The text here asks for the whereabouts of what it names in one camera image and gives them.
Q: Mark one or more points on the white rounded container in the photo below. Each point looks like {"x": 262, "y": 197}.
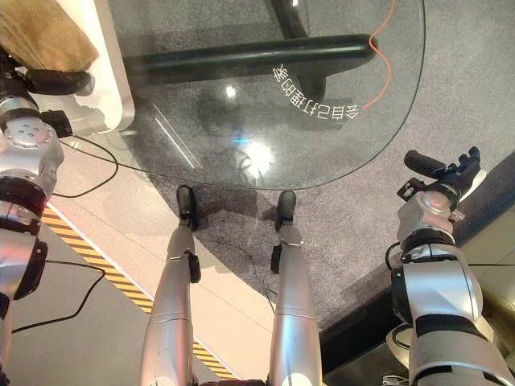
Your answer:
{"x": 108, "y": 60}

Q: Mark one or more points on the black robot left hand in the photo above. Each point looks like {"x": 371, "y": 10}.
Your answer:
{"x": 56, "y": 82}

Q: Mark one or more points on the yellow black hazard tape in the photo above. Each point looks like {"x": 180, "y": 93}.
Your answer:
{"x": 100, "y": 261}

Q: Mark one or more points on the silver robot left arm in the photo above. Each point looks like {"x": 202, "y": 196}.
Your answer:
{"x": 24, "y": 161}

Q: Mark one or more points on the silver robot right leg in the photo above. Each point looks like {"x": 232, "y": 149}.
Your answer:
{"x": 291, "y": 305}

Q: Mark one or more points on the silver robot leg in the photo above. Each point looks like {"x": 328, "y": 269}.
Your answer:
{"x": 171, "y": 305}
{"x": 291, "y": 305}

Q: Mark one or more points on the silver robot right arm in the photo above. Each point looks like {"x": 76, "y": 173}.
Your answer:
{"x": 438, "y": 289}

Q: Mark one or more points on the brown cloth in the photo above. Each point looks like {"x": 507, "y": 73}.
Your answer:
{"x": 44, "y": 32}

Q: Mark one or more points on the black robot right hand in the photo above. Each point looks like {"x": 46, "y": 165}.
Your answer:
{"x": 454, "y": 173}

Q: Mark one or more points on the black tubular table base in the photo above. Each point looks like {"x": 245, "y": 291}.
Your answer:
{"x": 257, "y": 54}

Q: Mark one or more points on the silver robot left leg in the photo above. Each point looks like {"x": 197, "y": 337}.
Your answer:
{"x": 171, "y": 305}

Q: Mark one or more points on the white round device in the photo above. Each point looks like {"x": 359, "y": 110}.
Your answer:
{"x": 398, "y": 342}

